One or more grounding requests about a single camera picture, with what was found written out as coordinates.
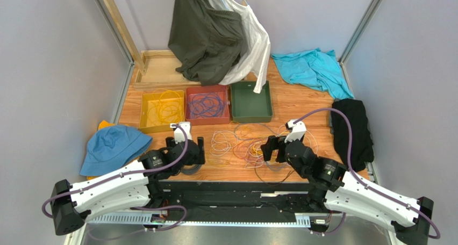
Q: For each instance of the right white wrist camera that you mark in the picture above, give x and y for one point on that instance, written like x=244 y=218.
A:
x=297 y=130

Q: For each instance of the slotted metal rail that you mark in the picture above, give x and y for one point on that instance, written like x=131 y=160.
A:
x=130 y=217

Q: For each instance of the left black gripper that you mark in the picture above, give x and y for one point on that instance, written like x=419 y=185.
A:
x=199 y=159

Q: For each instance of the turquoise cloth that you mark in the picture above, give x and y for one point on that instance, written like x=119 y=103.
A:
x=314 y=69

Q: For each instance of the red plastic bin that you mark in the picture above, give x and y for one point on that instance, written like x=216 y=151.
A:
x=207 y=105

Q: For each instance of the blue bucket hat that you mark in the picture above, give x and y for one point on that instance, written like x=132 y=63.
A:
x=111 y=148

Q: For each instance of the black cloth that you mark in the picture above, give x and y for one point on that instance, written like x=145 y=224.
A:
x=362 y=144

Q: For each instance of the dark green hanging garment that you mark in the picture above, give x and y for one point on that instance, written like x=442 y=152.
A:
x=207 y=41

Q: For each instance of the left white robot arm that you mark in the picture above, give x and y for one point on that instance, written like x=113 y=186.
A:
x=134 y=185

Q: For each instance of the wooden tray frame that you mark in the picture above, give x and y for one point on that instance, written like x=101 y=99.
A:
x=160 y=72

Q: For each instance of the yellow cloth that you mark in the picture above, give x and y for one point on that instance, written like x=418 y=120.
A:
x=104 y=124

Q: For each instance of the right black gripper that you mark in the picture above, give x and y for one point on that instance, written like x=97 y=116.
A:
x=279 y=149

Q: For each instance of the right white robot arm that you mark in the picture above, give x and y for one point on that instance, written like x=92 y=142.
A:
x=337 y=189

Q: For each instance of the yellow plastic bin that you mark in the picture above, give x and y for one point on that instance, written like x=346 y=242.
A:
x=159 y=109

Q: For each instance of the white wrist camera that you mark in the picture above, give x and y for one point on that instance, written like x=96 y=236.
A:
x=297 y=130
x=182 y=131

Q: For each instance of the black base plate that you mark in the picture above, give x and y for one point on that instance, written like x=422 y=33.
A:
x=235 y=201

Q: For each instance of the green plastic bin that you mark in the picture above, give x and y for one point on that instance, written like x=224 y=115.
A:
x=250 y=107

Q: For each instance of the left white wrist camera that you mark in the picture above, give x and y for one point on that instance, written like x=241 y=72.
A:
x=182 y=131

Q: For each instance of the white hanging shirt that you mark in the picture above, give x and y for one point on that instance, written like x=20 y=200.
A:
x=256 y=50

